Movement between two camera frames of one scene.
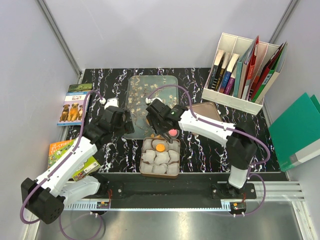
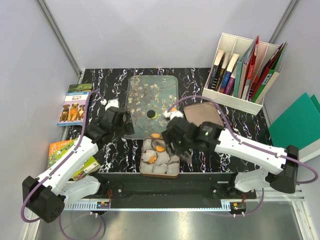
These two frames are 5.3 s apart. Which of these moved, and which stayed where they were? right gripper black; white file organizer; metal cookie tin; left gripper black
Moved: right gripper black
Stayed: left gripper black; metal cookie tin; white file organizer
